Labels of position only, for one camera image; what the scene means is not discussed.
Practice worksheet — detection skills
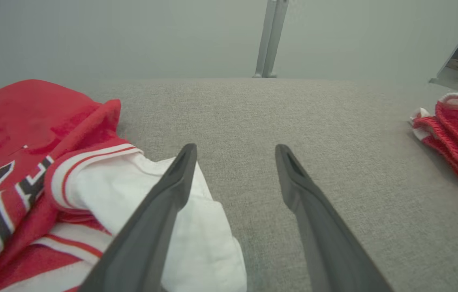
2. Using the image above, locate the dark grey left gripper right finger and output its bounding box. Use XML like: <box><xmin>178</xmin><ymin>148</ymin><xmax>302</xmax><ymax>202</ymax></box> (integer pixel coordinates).
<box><xmin>274</xmin><ymin>144</ymin><xmax>394</xmax><ymax>292</ymax></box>

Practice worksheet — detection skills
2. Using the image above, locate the grey partition post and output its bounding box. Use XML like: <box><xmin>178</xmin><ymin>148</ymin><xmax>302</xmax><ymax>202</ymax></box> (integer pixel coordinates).
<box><xmin>262</xmin><ymin>0</ymin><xmax>290</xmax><ymax>78</ymax></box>
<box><xmin>253</xmin><ymin>0</ymin><xmax>277</xmax><ymax>78</ymax></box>

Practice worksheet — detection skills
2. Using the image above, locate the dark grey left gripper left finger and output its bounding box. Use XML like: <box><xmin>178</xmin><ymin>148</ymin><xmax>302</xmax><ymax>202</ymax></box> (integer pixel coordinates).
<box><xmin>77</xmin><ymin>143</ymin><xmax>198</xmax><ymax>292</ymax></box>

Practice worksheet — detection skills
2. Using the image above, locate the red jersey with black lettering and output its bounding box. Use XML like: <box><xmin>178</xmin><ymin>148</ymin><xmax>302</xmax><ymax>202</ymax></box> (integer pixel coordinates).
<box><xmin>0</xmin><ymin>79</ymin><xmax>248</xmax><ymax>292</ymax></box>

